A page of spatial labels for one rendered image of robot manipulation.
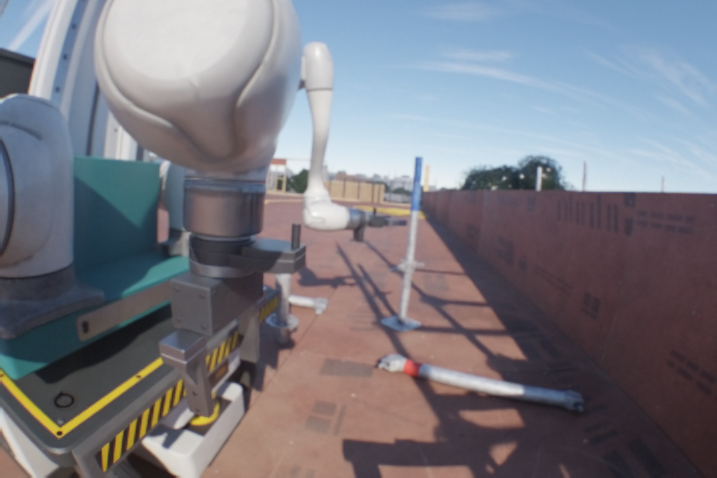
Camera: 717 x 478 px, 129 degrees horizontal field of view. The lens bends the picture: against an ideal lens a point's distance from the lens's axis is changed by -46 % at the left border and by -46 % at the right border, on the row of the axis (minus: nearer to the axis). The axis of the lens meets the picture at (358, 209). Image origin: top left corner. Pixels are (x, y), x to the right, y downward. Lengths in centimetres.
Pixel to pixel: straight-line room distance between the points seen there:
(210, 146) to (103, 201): 56
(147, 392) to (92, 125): 55
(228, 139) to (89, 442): 37
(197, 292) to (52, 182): 24
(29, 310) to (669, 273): 142
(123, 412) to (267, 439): 47
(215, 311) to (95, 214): 43
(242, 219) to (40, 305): 30
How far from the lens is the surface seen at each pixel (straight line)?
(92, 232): 69
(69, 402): 49
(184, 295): 32
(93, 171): 68
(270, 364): 112
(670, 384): 117
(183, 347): 30
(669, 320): 117
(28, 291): 46
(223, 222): 31
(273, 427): 88
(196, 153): 15
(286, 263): 30
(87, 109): 77
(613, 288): 140
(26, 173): 41
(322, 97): 113
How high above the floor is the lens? 61
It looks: 4 degrees down
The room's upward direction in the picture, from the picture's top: 5 degrees clockwise
